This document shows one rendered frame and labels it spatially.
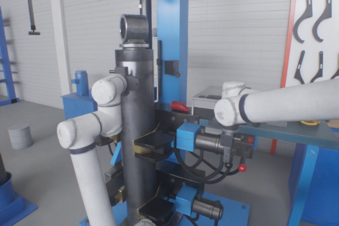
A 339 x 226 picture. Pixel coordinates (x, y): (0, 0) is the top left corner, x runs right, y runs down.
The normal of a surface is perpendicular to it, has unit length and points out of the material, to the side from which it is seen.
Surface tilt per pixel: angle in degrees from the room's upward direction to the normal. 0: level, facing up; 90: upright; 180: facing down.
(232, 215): 0
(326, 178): 90
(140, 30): 104
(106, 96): 88
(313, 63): 90
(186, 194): 0
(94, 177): 78
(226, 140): 90
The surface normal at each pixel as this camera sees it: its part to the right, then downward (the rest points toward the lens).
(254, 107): -0.84, 0.03
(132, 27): 0.46, 0.28
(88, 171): 0.45, 0.05
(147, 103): 0.68, 0.19
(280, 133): -0.45, 0.23
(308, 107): -0.80, 0.28
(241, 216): 0.00, -0.97
